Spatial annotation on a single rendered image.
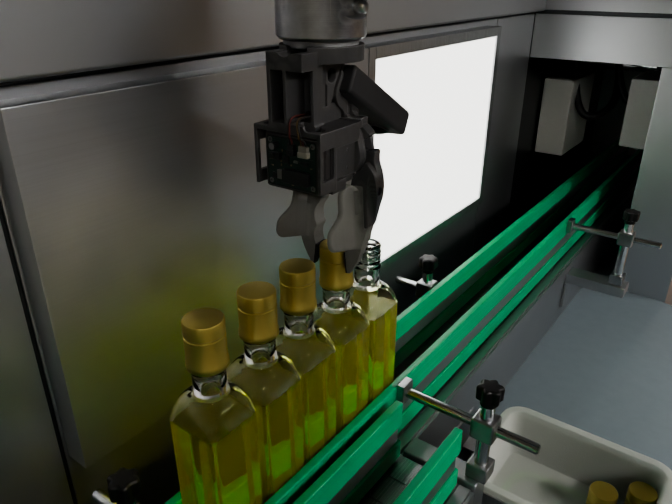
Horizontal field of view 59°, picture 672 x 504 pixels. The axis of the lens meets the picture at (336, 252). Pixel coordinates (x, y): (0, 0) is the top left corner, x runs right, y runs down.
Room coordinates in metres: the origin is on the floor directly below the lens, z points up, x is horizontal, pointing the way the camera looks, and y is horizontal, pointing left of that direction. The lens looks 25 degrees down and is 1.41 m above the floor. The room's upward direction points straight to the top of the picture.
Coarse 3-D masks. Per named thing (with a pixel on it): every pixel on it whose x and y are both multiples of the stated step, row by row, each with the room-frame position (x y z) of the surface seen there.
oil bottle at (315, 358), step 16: (288, 336) 0.48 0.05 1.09; (304, 336) 0.48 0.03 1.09; (320, 336) 0.48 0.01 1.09; (288, 352) 0.47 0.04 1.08; (304, 352) 0.46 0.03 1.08; (320, 352) 0.48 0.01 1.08; (304, 368) 0.46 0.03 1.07; (320, 368) 0.47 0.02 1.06; (304, 384) 0.46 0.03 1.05; (320, 384) 0.47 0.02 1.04; (304, 400) 0.46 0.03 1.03; (320, 400) 0.47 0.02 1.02; (304, 416) 0.46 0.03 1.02; (320, 416) 0.47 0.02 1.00; (304, 432) 0.46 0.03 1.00; (320, 432) 0.47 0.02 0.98; (304, 448) 0.46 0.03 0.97; (320, 448) 0.47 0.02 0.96; (304, 464) 0.46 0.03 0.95
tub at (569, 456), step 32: (512, 416) 0.67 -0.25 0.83; (544, 416) 0.66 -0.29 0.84; (512, 448) 0.66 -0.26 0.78; (544, 448) 0.64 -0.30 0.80; (576, 448) 0.62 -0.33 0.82; (608, 448) 0.60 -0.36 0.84; (512, 480) 0.61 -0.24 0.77; (544, 480) 0.61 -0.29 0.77; (576, 480) 0.61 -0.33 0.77; (608, 480) 0.59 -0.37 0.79; (640, 480) 0.57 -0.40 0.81
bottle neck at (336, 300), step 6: (324, 294) 0.53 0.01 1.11; (330, 294) 0.53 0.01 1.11; (336, 294) 0.52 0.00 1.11; (342, 294) 0.53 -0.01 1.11; (348, 294) 0.53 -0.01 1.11; (324, 300) 0.53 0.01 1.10; (330, 300) 0.53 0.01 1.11; (336, 300) 0.52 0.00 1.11; (342, 300) 0.53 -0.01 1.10; (348, 300) 0.53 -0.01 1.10; (324, 306) 0.53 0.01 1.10; (330, 306) 0.53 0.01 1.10; (336, 306) 0.52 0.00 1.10; (342, 306) 0.53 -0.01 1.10; (348, 306) 0.53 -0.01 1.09
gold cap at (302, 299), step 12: (288, 264) 0.49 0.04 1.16; (300, 264) 0.49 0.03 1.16; (312, 264) 0.49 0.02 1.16; (288, 276) 0.48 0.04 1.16; (300, 276) 0.48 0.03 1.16; (312, 276) 0.48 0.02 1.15; (288, 288) 0.48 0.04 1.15; (300, 288) 0.48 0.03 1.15; (312, 288) 0.48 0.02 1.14; (288, 300) 0.48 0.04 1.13; (300, 300) 0.48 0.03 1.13; (312, 300) 0.48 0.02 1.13; (288, 312) 0.48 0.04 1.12; (300, 312) 0.47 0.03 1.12
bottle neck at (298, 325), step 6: (312, 312) 0.49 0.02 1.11; (288, 318) 0.48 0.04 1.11; (294, 318) 0.48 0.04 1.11; (300, 318) 0.48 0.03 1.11; (306, 318) 0.48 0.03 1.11; (312, 318) 0.49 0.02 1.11; (288, 324) 0.48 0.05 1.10; (294, 324) 0.48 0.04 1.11; (300, 324) 0.48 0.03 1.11; (306, 324) 0.48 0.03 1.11; (312, 324) 0.49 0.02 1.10; (288, 330) 0.48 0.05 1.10; (294, 330) 0.48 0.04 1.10; (300, 330) 0.48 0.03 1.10; (306, 330) 0.48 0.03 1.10; (312, 330) 0.49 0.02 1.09
